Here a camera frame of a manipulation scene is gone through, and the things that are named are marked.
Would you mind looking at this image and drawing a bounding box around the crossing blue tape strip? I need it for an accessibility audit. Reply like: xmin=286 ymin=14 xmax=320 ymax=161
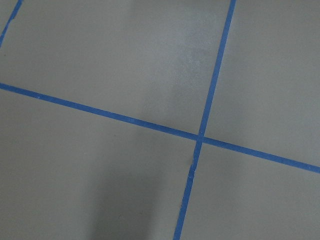
xmin=172 ymin=0 xmax=237 ymax=240

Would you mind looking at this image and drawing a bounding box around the long blue tape strip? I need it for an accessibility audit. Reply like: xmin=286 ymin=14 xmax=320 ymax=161
xmin=0 ymin=83 xmax=320 ymax=173

